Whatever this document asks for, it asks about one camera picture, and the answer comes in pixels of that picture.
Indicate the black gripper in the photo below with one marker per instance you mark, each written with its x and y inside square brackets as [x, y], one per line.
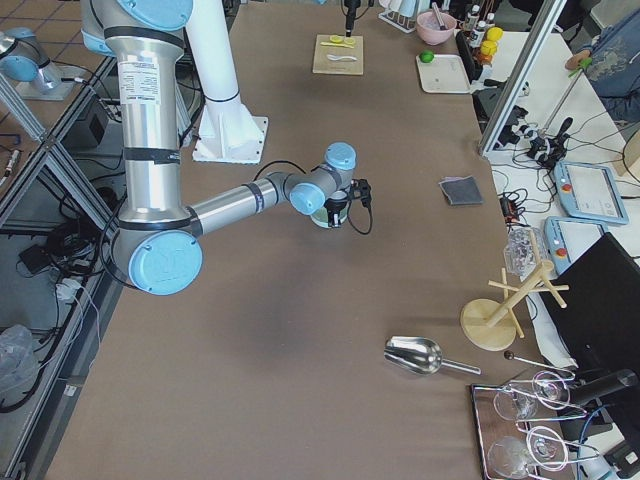
[350, 11]
[335, 205]

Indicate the grey folded cloth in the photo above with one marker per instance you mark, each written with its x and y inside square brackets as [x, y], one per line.
[461, 191]

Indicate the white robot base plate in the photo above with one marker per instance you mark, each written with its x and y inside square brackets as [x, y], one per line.
[227, 132]

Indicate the blue teach pendant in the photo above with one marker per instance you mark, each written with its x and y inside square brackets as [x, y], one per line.
[589, 191]
[569, 238]

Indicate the metal scoop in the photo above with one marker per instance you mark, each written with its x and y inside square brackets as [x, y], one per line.
[422, 356]

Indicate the black wire glass rack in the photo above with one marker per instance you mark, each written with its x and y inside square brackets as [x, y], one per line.
[518, 427]

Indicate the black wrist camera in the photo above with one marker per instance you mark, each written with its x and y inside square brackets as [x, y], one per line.
[360, 190]

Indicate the wooden mug tree stand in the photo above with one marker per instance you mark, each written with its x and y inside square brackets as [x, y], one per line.
[494, 326]

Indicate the wine glass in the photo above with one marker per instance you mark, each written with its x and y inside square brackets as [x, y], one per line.
[547, 448]
[514, 406]
[551, 390]

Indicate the yellow lemon slice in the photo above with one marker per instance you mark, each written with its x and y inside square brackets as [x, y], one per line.
[338, 39]

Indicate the bamboo cutting board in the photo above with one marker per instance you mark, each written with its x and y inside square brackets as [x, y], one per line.
[323, 66]

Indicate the aluminium frame post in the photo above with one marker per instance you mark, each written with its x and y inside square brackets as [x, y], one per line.
[542, 27]

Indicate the black monitor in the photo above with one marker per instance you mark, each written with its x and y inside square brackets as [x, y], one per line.
[600, 324]

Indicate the green lime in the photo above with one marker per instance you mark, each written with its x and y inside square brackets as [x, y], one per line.
[426, 56]

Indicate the light green bowl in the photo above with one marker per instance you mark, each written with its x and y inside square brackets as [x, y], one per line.
[321, 218]

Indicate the white plastic spoon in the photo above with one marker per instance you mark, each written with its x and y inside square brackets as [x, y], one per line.
[341, 58]

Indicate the pink ribbed bowl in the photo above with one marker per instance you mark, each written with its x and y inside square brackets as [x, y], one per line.
[428, 28]

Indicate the cream rabbit tray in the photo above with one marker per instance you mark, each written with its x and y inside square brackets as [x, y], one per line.
[444, 74]

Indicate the yellow plastic knife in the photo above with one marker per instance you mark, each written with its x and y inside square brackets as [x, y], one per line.
[337, 44]

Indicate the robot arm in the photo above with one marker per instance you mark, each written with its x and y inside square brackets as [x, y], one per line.
[156, 243]
[350, 12]

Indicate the clear plastic container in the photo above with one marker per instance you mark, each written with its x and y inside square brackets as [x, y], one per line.
[524, 249]

